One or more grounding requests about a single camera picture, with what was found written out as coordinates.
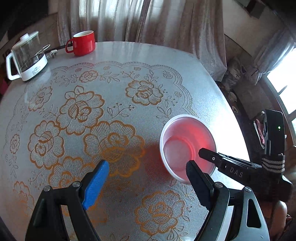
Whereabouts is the red plastic bowl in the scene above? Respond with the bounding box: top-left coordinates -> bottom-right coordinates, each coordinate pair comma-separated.
159,114 -> 216,184

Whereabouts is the right hand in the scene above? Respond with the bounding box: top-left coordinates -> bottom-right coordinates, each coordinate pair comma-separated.
265,201 -> 287,239

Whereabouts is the small pet dish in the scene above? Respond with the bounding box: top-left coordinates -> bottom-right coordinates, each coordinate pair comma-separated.
231,106 -> 238,114

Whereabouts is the pink chair cushion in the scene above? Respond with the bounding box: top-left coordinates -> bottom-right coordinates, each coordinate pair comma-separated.
253,111 -> 265,149

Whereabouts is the pet food bowl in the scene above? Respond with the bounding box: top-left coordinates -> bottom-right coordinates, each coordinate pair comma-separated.
228,91 -> 237,102

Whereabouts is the printed sack bag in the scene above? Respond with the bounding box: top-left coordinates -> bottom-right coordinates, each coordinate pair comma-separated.
226,57 -> 247,90

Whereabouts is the lace floral tablecloth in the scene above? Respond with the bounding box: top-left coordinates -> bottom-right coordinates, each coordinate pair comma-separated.
1,42 -> 249,240

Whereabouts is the grey window curtain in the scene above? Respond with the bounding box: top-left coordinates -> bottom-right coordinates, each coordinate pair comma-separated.
248,28 -> 295,85

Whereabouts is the beige lace curtain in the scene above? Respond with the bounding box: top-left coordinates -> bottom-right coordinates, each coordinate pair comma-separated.
58,0 -> 227,81

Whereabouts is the white power plug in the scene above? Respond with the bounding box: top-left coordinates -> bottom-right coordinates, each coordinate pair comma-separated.
46,50 -> 58,59

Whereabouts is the red ceramic mug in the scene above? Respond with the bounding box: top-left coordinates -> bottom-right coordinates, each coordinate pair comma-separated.
65,30 -> 95,56

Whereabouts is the glass electric kettle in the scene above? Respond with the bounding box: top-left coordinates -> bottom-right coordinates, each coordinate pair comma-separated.
6,31 -> 48,81

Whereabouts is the striped wrist strap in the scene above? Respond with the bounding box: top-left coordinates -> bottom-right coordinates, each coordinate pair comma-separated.
261,153 -> 286,175

